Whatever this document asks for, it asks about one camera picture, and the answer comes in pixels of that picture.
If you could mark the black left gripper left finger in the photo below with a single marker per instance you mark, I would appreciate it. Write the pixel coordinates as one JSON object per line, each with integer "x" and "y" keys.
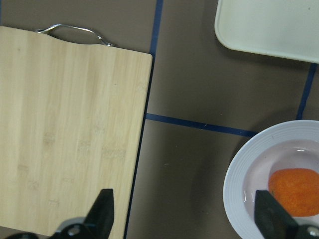
{"x": 100, "y": 218}

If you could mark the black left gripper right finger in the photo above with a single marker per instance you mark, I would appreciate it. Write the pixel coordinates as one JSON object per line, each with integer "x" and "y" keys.
{"x": 272, "y": 220}

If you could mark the orange fruit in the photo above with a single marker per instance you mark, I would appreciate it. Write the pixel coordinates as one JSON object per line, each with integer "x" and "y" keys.
{"x": 296, "y": 190}

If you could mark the cream bear tray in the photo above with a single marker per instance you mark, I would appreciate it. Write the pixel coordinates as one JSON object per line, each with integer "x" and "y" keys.
{"x": 281, "y": 28}

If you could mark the white round plate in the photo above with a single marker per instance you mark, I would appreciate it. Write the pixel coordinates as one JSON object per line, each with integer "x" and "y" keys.
{"x": 292, "y": 144}

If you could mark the bamboo cutting board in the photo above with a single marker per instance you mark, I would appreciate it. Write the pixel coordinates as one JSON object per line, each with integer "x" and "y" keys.
{"x": 70, "y": 125}

